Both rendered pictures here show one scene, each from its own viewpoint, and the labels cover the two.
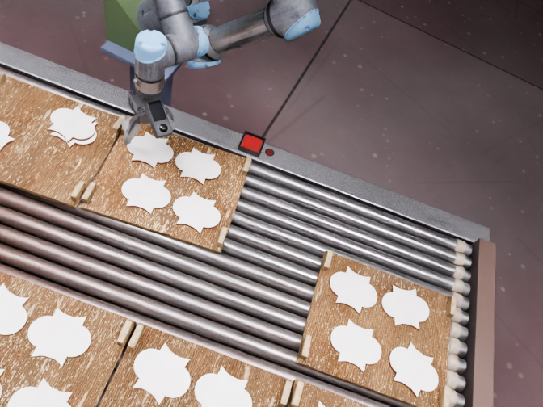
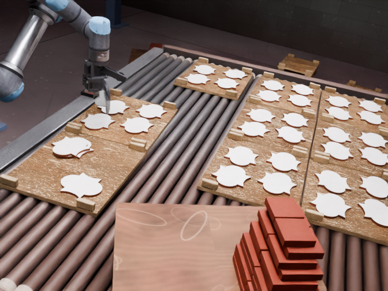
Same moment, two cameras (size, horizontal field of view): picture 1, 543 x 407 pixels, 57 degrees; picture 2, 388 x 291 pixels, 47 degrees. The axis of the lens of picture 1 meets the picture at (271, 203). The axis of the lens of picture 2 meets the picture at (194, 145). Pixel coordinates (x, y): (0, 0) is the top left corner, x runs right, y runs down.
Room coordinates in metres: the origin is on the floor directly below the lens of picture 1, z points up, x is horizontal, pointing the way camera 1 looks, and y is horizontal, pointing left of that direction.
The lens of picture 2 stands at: (0.03, 1.82, 1.81)
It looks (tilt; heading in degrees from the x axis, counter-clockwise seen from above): 30 degrees down; 287
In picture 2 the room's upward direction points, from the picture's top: 9 degrees clockwise
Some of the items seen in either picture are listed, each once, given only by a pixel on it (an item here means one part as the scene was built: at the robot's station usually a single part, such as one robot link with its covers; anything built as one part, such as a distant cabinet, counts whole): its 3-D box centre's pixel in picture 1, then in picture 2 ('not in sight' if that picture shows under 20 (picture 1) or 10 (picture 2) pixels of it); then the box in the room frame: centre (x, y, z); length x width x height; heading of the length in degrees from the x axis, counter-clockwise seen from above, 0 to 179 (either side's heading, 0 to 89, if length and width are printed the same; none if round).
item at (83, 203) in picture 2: not in sight; (86, 204); (0.61, 0.90, 0.95); 0.06 x 0.02 x 0.03; 4
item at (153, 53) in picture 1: (151, 56); (99, 33); (0.87, 0.41, 1.31); 0.09 x 0.08 x 0.11; 148
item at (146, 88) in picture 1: (148, 80); (99, 54); (0.87, 0.42, 1.23); 0.08 x 0.08 x 0.05
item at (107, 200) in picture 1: (172, 182); (125, 119); (0.80, 0.30, 0.93); 0.41 x 0.35 x 0.02; 96
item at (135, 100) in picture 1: (147, 99); (96, 74); (0.87, 0.42, 1.15); 0.09 x 0.08 x 0.12; 52
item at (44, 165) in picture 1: (37, 137); (78, 167); (0.76, 0.71, 0.93); 0.41 x 0.35 x 0.02; 94
